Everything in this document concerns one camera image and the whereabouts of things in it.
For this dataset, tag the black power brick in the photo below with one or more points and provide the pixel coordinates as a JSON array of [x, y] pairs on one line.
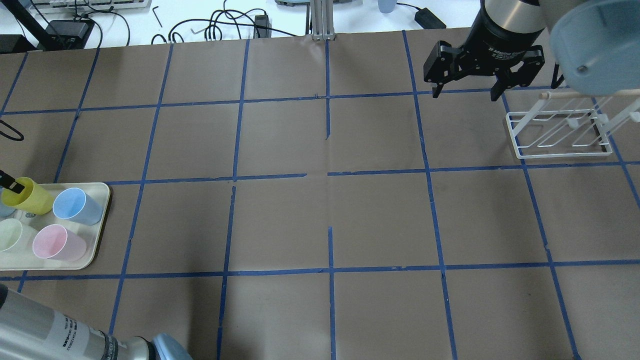
[[70, 34]]

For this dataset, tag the blue cup on tray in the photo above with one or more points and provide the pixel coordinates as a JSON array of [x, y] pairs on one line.
[[75, 205]]

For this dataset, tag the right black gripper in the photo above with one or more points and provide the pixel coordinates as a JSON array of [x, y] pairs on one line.
[[501, 39]]

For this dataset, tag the cream plastic tray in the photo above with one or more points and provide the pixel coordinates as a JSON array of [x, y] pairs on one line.
[[27, 261]]

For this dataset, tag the pale green cup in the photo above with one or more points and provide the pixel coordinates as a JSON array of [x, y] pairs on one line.
[[15, 236]]

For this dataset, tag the yellow cup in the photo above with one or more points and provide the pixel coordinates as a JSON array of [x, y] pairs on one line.
[[34, 198]]

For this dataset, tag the blue cup on desk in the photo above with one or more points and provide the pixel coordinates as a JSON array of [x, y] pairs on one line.
[[386, 6]]

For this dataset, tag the aluminium frame post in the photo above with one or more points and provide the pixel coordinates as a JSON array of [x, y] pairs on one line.
[[322, 20]]

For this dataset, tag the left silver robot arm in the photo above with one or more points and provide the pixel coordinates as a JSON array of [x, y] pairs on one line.
[[33, 331]]

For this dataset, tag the grey blue cup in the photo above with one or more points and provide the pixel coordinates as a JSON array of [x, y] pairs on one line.
[[6, 211]]

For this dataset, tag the black power adapter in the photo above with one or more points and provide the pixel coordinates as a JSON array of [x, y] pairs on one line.
[[428, 20]]

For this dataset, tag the white wire cup rack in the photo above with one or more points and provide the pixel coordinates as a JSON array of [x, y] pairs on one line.
[[569, 124]]

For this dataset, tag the pink cup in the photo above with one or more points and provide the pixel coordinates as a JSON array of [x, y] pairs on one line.
[[56, 242]]

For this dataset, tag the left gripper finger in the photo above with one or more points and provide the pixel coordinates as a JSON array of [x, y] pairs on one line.
[[9, 183]]

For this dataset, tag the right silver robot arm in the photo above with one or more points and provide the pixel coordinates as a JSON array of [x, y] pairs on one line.
[[595, 45]]

